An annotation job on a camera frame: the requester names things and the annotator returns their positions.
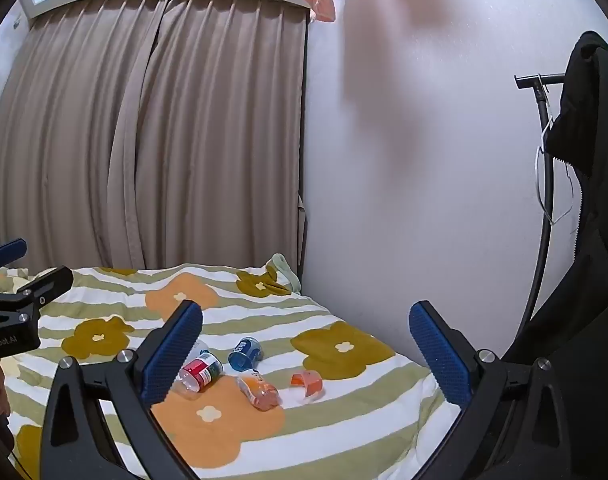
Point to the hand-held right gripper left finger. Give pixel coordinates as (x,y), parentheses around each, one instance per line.
(173,355)

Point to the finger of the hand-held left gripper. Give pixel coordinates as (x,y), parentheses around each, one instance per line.
(46,286)
(9,251)

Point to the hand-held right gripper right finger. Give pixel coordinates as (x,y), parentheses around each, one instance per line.
(440,355)

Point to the blue cup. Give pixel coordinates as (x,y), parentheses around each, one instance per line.
(244,353)

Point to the yellow crumpled cloth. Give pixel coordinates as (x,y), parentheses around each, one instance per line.
(6,281)

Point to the bottle with red label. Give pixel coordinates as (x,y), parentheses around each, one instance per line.
(200,373)

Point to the orange drink bottle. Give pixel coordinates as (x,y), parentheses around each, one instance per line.
(259,390)

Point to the floral striped blanket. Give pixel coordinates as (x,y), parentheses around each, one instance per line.
(284,425)

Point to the pale green cloth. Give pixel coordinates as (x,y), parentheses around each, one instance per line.
(284,271)

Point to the black clothes rack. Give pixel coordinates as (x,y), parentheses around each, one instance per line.
(540,210)

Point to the beige curtain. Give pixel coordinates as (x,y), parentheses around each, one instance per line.
(149,135)

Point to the black coat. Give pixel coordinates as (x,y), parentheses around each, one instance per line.
(584,240)

